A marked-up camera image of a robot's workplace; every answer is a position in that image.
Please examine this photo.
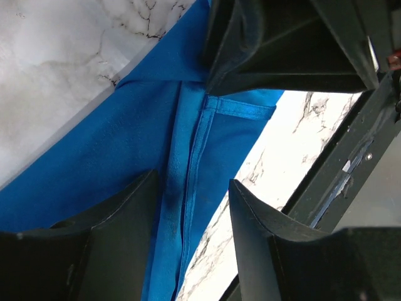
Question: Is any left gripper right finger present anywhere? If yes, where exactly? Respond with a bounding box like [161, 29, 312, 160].
[229, 179, 400, 300]

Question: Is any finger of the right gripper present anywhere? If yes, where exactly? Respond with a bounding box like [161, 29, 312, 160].
[203, 1, 378, 96]

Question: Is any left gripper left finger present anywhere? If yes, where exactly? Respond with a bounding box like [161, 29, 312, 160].
[1, 170, 159, 300]

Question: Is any blue satin napkin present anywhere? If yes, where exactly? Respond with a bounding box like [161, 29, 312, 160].
[1, 1, 282, 300]

